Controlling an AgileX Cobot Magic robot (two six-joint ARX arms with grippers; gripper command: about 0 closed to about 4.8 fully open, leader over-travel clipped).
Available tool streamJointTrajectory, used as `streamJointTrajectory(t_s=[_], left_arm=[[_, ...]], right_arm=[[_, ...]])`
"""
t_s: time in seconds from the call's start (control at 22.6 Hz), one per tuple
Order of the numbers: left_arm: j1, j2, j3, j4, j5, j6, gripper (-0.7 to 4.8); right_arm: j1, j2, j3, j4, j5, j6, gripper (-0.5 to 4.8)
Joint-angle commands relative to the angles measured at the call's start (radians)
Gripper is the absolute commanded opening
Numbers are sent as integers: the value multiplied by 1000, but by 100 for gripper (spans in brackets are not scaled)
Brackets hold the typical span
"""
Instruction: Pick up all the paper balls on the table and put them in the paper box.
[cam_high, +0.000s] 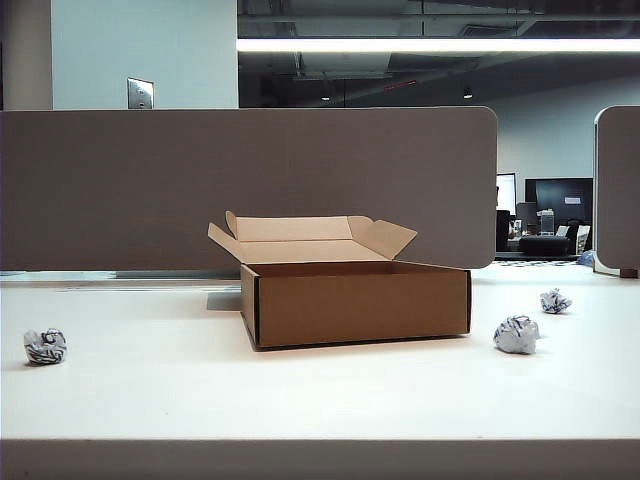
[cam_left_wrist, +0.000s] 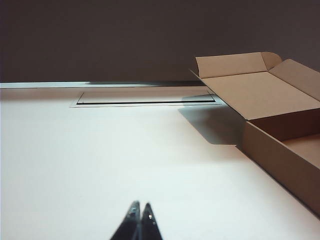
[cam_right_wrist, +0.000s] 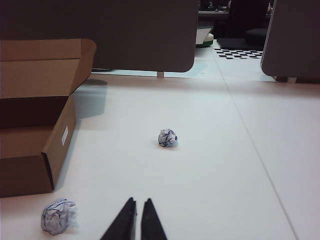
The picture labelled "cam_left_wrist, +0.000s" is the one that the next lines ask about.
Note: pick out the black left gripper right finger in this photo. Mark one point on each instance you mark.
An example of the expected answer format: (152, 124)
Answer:
(149, 222)

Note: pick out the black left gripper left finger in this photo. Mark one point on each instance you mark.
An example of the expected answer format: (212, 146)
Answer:
(128, 222)

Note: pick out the brown cardboard box with lid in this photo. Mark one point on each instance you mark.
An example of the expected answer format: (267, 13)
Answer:
(250, 100)

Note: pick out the wide grey-brown partition panel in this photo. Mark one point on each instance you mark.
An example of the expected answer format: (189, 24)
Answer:
(100, 37)

